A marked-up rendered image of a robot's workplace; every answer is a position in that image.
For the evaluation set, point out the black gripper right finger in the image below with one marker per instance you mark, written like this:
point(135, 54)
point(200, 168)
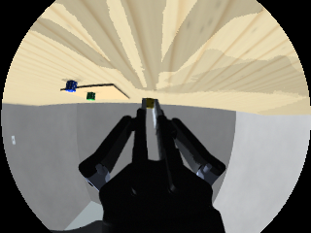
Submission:
point(192, 150)

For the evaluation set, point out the blue die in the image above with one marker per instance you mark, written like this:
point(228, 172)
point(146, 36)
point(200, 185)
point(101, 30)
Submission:
point(71, 86)

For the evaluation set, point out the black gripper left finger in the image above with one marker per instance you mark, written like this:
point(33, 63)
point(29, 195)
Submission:
point(97, 167)

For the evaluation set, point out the beige square mat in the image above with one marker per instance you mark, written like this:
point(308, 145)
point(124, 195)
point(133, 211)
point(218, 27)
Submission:
point(103, 91)

